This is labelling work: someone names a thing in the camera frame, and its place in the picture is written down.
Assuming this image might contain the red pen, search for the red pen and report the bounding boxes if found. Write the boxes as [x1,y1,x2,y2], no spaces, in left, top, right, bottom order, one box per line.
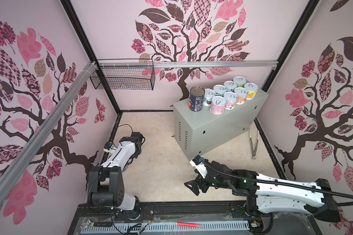
[176,222,203,228]

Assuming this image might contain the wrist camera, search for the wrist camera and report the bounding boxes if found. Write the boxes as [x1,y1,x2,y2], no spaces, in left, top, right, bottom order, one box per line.
[190,155,208,179]
[104,142,117,153]

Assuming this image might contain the pink orange label can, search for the pink orange label can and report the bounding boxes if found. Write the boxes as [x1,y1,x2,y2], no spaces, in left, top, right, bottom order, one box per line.
[223,92,238,110]

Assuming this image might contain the aluminium rail left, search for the aluminium rail left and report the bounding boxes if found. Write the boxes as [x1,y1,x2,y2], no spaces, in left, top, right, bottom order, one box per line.
[0,61,98,205]

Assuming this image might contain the aluminium rail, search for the aluminium rail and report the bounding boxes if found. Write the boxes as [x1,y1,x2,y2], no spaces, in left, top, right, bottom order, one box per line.
[0,61,98,205]
[99,60,278,69]

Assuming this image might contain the grey metal cabinet box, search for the grey metal cabinet box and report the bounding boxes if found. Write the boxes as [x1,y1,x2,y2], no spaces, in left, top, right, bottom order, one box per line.
[173,90,268,161]

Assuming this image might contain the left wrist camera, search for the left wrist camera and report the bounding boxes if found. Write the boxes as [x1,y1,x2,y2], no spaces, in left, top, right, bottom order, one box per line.
[104,142,117,153]

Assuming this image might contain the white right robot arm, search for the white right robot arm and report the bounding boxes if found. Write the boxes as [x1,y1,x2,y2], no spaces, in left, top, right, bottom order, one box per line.
[184,166,341,222]

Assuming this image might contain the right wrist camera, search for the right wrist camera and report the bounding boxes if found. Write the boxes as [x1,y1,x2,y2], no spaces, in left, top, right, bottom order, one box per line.
[190,155,208,179]

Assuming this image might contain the black corrugated cable hose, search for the black corrugated cable hose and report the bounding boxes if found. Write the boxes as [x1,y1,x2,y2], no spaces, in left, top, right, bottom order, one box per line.
[199,158,353,206]

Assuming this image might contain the white slotted cable duct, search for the white slotted cable duct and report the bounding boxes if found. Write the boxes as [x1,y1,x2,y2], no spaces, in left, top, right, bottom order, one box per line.
[80,221,250,235]

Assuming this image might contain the metal tongs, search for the metal tongs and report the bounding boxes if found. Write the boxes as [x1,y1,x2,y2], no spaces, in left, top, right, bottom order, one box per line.
[249,129,259,160]

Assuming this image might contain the orange red label can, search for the orange red label can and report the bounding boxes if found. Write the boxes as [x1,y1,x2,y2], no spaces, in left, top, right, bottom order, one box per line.
[234,87,249,105]

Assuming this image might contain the aluminium rail back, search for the aluminium rail back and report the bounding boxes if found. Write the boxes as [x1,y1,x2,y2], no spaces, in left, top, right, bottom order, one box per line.
[99,60,278,69]

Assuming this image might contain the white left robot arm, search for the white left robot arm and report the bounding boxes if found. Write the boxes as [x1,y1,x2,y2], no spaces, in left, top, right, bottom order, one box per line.
[87,132,144,217]

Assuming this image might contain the grey blue label can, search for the grey blue label can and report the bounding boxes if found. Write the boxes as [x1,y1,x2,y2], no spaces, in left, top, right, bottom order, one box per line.
[203,89,216,106]

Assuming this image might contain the yellow label can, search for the yellow label can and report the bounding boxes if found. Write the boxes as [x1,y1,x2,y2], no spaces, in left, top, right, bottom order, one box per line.
[244,83,258,100]

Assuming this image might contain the light blue label can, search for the light blue label can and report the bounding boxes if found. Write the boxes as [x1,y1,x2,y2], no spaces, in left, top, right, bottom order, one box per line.
[213,85,227,97]

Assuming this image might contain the black wire basket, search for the black wire basket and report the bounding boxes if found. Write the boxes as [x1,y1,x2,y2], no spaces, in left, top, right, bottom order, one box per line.
[90,59,156,91]

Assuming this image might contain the teal white label can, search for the teal white label can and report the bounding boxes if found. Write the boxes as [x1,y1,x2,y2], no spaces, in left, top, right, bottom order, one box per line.
[224,81,238,92]

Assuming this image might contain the green label can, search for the green label can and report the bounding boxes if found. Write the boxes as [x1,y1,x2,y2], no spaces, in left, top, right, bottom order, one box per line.
[233,76,247,87]

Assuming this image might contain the dark grey label can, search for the dark grey label can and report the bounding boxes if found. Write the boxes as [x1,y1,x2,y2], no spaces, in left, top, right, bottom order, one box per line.
[189,86,205,112]

